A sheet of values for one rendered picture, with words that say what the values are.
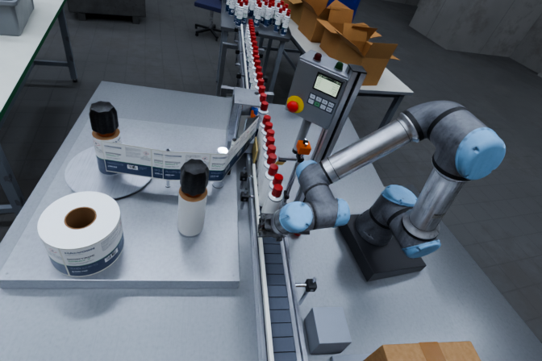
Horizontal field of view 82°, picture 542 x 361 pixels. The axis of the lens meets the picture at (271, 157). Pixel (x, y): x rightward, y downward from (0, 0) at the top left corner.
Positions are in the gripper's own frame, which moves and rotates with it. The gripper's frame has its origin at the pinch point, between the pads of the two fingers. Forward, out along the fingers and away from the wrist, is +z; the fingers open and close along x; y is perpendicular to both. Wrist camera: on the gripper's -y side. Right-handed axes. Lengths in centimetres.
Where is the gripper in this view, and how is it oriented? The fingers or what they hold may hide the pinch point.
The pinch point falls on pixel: (273, 230)
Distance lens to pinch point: 112.9
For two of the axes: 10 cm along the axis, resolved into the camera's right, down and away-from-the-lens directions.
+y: -9.7, -0.9, -2.2
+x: -0.2, 9.5, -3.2
